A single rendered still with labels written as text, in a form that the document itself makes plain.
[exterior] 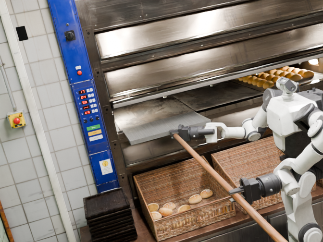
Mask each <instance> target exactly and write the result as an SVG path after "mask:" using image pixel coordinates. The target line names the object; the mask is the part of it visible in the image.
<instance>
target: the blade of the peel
mask: <svg viewBox="0 0 323 242"><path fill-rule="evenodd" d="M206 123H211V120H210V119H208V118H206V117H204V116H202V115H200V114H198V113H196V112H194V111H191V112H187V113H183V114H180V115H176V116H172V117H168V118H165V119H161V120H157V121H152V122H148V123H145V124H141V125H137V126H134V127H130V128H126V129H122V130H123V132H124V134H125V135H126V137H127V139H128V141H129V143H130V145H135V144H139V143H142V142H145V141H149V140H153V139H157V138H160V137H164V136H168V135H170V133H169V130H172V129H174V130H178V126H179V124H182V125H184V127H187V126H189V127H190V128H191V127H192V126H205V125H206Z"/></svg>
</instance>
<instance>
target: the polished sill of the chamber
mask: <svg viewBox="0 0 323 242"><path fill-rule="evenodd" d="M322 85H323V78H322V79H319V80H315V81H311V82H307V83H303V84H299V91H304V90H307V89H311V88H314V87H319V86H322ZM262 101H263V94H261V95H257V96H253V97H249V98H245V99H241V100H238V101H234V102H230V103H226V104H222V105H218V106H215V107H211V108H207V109H203V110H199V111H195V112H196V113H198V114H200V115H202V116H204V117H205V116H209V115H213V114H216V113H220V112H224V111H228V110H231V109H236V108H239V107H243V106H247V105H251V104H255V103H258V102H262ZM117 134H118V139H122V138H126V135H125V134H124V132H123V131H119V132H117Z"/></svg>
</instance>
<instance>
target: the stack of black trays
mask: <svg viewBox="0 0 323 242"><path fill-rule="evenodd" d="M83 203H84V211H85V218H86V220H87V225H88V227H89V231H90V235H91V240H92V242H129V241H132V240H135V239H137V238H136V237H137V231H136V228H135V223H134V219H133V216H132V210H131V207H130V203H129V201H128V198H127V195H126V193H125V190H124V187H120V188H116V189H113V190H109V191H106V192H102V193H99V194H95V195H92V196H88V197H85V198H83Z"/></svg>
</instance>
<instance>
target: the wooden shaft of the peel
mask: <svg viewBox="0 0 323 242"><path fill-rule="evenodd" d="M174 138H175V139H176V140H177V141H178V142H179V143H180V144H181V145H182V146H183V148H184V149H185V150H186V151H187V152H188V153H189V154H190V155H191V156H192V157H193V158H194V159H195V160H196V161H197V162H198V163H199V164H200V165H201V166H202V167H203V168H204V169H205V170H206V171H207V172H208V173H209V174H210V175H211V176H212V177H213V178H214V179H215V180H216V181H217V182H218V183H219V184H220V185H221V186H222V187H223V188H224V189H225V190H226V192H227V193H228V191H230V190H232V189H233V188H232V187H231V186H230V185H229V184H228V183H227V182H226V181H225V180H224V179H223V178H222V177H221V176H220V175H219V174H218V173H217V172H216V171H215V170H214V169H213V168H212V167H211V166H210V165H209V164H208V163H207V162H206V161H205V160H204V159H203V158H202V157H200V156H199V155H198V154H197V153H196V152H195V151H194V150H193V149H192V148H191V147H190V146H189V145H188V144H187V143H186V142H185V141H184V140H183V139H182V138H181V137H180V136H179V135H178V134H176V133H175V134H174ZM228 194H229V193H228ZM229 195H230V194H229ZM230 196H231V197H232V198H233V199H234V200H235V201H236V202H237V203H238V204H239V205H240V206H241V207H242V208H243V209H244V210H245V211H246V212H247V213H248V214H249V215H250V216H251V217H252V218H253V219H254V221H255V222H256V223H257V224H258V225H259V226H260V227H261V228H262V229H263V230H264V231H265V232H266V233H267V234H268V235H269V236H270V237H271V238H272V239H273V240H274V241H275V242H288V241H287V240H286V239H285V238H284V237H283V236H282V235H281V234H279V233H278V232H277V231H276V230H275V229H274V228H273V227H272V226H271V225H270V224H269V223H268V222H267V221H266V220H265V219H264V218H263V217H262V216H261V215H260V214H259V213H258V212H257V211H256V210H255V209H254V208H253V207H252V206H251V205H250V204H249V203H248V202H247V201H246V200H245V199H244V198H243V197H242V196H240V195H239V194H238V193H236V194H231V195H230Z"/></svg>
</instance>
